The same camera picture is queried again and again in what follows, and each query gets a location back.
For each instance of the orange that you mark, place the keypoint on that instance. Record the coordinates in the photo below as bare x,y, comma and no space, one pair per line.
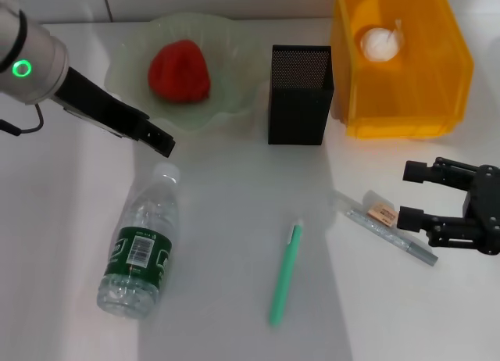
177,73

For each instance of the green glass fruit plate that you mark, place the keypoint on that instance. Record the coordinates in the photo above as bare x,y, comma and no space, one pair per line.
234,64

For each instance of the clear water bottle green label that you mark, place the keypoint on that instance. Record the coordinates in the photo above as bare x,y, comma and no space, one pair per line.
144,220

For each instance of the yellow plastic bin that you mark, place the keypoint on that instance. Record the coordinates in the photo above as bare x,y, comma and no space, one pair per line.
422,83

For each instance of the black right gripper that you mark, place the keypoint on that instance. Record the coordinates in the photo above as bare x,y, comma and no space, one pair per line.
488,204

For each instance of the white eraser tan sleeve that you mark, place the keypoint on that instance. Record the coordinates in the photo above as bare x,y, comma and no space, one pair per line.
384,214

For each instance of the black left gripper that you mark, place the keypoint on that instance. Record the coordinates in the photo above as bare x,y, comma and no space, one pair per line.
93,103

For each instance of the black mesh pen holder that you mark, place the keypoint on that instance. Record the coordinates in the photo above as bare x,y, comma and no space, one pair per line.
297,115

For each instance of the white paper ball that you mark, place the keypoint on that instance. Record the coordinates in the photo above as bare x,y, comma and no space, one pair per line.
379,44

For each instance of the mint green pen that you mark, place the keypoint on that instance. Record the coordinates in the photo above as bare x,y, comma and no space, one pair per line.
287,271

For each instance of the silver glitter pen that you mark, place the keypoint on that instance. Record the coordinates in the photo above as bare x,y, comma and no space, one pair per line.
390,236

